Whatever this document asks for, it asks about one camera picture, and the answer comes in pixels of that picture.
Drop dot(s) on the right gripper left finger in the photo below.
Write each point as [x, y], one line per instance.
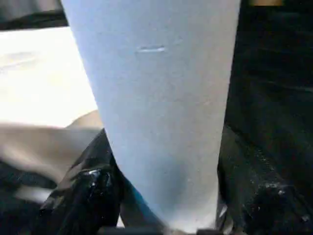
[90, 195]

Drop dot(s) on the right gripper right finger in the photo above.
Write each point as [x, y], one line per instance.
[256, 195]

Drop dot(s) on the white plastic table leg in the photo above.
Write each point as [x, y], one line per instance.
[159, 98]

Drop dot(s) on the white plastic table top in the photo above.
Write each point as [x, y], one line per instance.
[44, 85]

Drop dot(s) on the black mat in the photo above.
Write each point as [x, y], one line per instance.
[269, 85]

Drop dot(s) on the small yellow label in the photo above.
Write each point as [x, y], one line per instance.
[267, 2]

